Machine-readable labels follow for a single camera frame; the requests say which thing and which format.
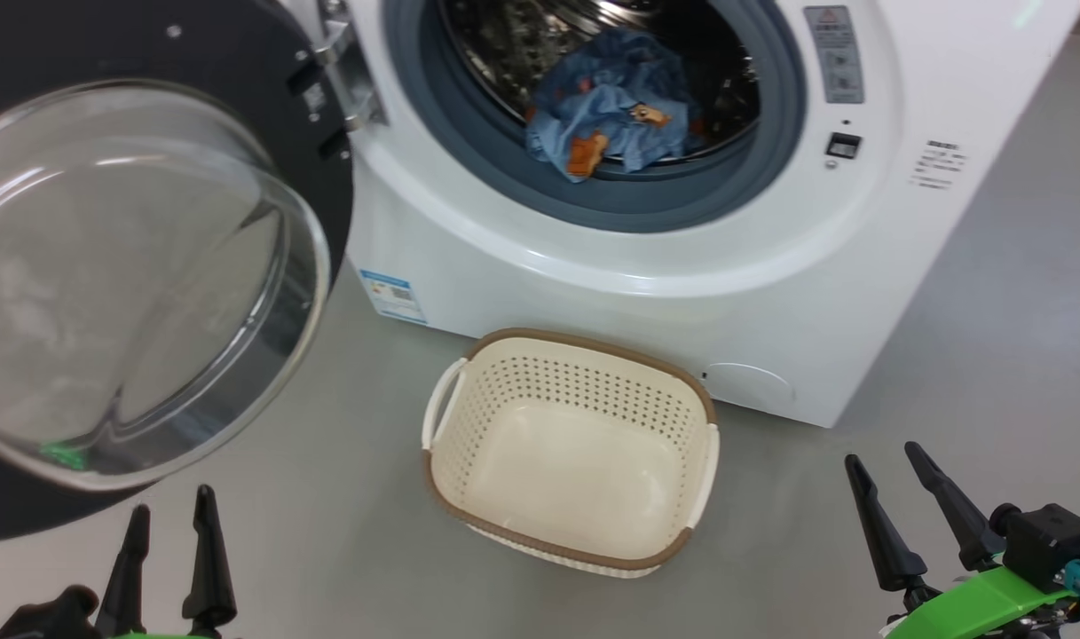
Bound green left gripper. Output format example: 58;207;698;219
94;485;238;639

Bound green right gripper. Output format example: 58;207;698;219
845;441;1080;639

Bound washing machine glass door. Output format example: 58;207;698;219
0;0;354;544

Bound blue printed elastic-waist pants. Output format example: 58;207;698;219
526;80;705;183

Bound white front-load washing machine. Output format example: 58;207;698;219
282;0;1080;429

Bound metal washer door hinge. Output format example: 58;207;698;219
313;0;388;132

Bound round white filter cover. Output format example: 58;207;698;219
704;362;798;414

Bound blue energy label sticker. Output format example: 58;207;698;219
359;270;428;326

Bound cream perforated laundry basket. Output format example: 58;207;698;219
422;327;721;580

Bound small printed text sticker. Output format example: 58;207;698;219
911;139;968;191

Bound grey warning sticker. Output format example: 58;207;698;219
804;5;865;105

